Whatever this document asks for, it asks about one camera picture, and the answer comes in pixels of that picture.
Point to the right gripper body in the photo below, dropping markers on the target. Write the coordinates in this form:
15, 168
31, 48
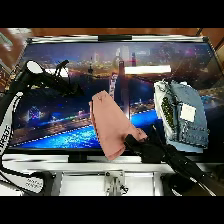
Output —
137, 144

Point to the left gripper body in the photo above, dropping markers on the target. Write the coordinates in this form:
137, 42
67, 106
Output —
74, 90

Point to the pink garment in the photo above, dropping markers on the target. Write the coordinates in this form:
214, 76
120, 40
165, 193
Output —
111, 128

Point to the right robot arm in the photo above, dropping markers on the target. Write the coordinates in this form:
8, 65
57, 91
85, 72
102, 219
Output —
186, 168

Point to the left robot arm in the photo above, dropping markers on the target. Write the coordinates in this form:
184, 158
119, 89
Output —
13, 100

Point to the white garment with dark print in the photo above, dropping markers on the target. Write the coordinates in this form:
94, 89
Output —
164, 105

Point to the blue jeans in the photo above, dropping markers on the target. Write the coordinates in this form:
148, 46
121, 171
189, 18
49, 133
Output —
188, 116

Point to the silver frame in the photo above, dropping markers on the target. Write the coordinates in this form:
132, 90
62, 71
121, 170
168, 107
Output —
100, 181

